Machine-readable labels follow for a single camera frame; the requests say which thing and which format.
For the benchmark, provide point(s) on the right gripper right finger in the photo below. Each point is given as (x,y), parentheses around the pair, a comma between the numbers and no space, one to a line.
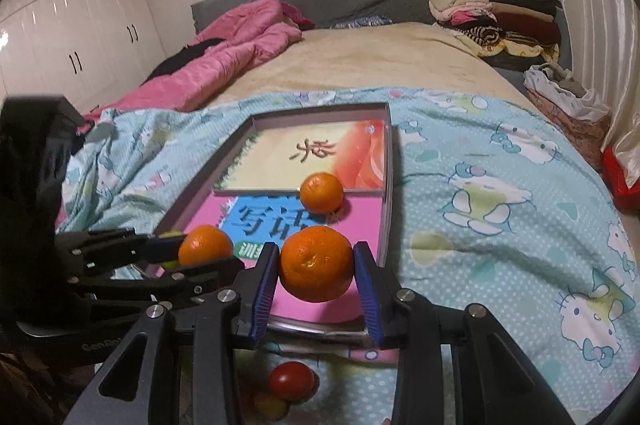
(494,381)

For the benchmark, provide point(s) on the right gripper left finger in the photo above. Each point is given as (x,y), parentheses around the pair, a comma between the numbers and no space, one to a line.
(140,382)

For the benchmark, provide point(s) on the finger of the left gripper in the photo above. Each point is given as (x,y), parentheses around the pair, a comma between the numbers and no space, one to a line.
(111,247)
(177,286)

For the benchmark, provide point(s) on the green jujube fruit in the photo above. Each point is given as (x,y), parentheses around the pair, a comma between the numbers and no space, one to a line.
(175,239)

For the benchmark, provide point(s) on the yellow cherry tomato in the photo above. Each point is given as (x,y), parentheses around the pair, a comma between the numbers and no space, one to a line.
(270,406)

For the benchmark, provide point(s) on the red cherry tomato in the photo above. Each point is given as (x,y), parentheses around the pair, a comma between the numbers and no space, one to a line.
(293,381)

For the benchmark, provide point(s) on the large orange tangerine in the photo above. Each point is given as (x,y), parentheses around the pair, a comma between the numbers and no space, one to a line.
(316,264)

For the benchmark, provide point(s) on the shallow grey cardboard box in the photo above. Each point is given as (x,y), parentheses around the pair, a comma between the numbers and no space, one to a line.
(202,184)

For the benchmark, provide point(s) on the pink blue book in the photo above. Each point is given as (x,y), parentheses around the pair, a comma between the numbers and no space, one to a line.
(252,221)

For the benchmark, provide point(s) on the light blue cartoon bedsheet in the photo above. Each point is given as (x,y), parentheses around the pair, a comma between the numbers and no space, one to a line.
(491,204)

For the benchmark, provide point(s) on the yellow red book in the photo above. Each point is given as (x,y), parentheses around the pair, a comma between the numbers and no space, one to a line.
(282,158)

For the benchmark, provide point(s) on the black garment on bed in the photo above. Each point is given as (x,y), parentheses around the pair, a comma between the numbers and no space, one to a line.
(178,61)

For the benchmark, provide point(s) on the white wardrobe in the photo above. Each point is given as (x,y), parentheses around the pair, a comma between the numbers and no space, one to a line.
(93,52)

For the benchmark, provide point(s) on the red plastic bag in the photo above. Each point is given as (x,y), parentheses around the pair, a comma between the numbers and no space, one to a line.
(624,197)

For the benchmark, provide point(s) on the pink quilt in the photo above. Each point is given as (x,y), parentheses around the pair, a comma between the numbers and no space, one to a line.
(248,35)

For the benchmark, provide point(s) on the white cloth bundle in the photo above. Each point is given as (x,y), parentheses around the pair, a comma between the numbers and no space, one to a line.
(559,86)

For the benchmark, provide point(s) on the beige blanket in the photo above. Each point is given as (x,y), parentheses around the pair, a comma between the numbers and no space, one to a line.
(399,55)

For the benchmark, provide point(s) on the blue patterned pillow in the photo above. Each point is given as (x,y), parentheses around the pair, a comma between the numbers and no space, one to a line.
(362,22)

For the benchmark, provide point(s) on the stack of folded clothes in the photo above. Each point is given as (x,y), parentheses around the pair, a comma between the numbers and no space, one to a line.
(510,34)

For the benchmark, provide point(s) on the white curtain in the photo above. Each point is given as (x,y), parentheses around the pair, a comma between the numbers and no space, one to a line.
(604,35)

